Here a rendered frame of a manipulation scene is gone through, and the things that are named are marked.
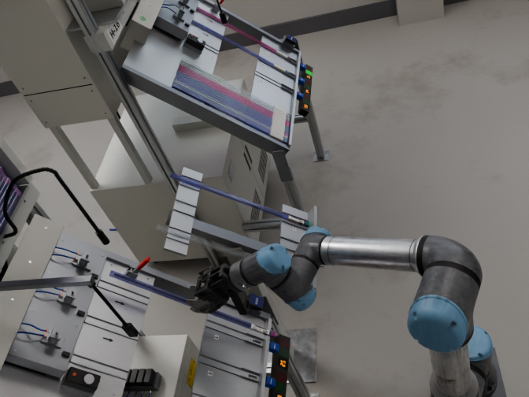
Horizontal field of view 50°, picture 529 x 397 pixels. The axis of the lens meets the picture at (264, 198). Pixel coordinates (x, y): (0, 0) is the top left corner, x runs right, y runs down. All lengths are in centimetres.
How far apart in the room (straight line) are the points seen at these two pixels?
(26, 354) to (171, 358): 65
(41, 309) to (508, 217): 211
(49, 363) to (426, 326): 84
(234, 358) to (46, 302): 55
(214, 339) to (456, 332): 75
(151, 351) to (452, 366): 104
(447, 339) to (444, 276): 13
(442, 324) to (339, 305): 148
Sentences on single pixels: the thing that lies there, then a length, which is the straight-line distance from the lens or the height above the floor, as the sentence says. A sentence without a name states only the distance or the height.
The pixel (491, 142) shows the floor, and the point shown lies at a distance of 322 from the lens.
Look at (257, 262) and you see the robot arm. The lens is 136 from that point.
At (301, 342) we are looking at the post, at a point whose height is 1.
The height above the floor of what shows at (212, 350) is 83.
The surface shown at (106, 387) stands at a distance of 152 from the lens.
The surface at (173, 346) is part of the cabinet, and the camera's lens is 197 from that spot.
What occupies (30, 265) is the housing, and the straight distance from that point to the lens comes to 150.
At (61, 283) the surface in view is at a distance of 128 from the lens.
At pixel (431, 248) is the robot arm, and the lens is 128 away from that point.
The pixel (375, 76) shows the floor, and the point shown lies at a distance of 377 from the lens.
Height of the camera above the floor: 219
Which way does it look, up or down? 44 degrees down
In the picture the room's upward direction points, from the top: 21 degrees counter-clockwise
